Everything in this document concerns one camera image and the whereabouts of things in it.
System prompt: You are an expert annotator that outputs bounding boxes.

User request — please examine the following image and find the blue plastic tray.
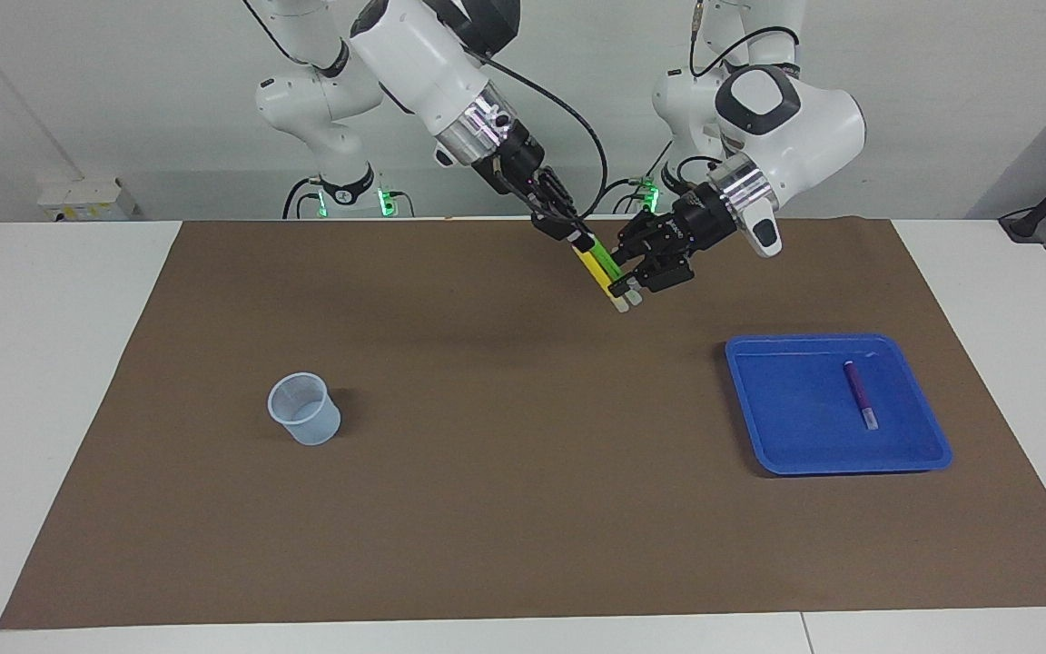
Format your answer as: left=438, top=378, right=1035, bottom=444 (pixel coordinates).
left=725, top=332, right=953, bottom=477

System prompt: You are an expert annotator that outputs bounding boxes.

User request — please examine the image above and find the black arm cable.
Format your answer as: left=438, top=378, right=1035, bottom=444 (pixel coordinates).
left=473, top=50, right=610, bottom=223
left=691, top=0, right=801, bottom=78

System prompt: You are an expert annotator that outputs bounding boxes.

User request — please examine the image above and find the brown table mat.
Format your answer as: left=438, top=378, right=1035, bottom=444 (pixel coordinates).
left=0, top=216, right=1046, bottom=630

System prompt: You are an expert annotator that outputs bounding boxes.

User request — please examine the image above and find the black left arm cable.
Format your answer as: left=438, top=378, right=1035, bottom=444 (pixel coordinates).
left=691, top=0, right=801, bottom=78

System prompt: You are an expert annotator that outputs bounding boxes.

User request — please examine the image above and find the yellow pen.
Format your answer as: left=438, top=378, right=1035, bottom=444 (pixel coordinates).
left=575, top=247, right=630, bottom=314

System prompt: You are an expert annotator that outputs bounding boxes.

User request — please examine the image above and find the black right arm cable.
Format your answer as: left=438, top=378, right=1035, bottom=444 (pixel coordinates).
left=473, top=50, right=610, bottom=223

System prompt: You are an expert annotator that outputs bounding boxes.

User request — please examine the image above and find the purple pen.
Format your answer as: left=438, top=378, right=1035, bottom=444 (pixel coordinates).
left=843, top=361, right=879, bottom=431

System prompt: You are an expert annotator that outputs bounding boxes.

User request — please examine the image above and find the translucent plastic cup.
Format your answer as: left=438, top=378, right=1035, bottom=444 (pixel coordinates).
left=268, top=372, right=342, bottom=447

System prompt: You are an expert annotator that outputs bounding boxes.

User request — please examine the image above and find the green pen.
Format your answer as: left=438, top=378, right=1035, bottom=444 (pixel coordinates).
left=588, top=234, right=644, bottom=306

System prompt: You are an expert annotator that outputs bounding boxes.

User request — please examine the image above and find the white wall socket box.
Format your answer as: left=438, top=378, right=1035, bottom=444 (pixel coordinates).
left=36, top=177, right=138, bottom=222

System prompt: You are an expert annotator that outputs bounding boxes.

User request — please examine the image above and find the black base cable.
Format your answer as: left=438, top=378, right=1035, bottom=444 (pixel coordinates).
left=588, top=136, right=674, bottom=216
left=282, top=177, right=320, bottom=220

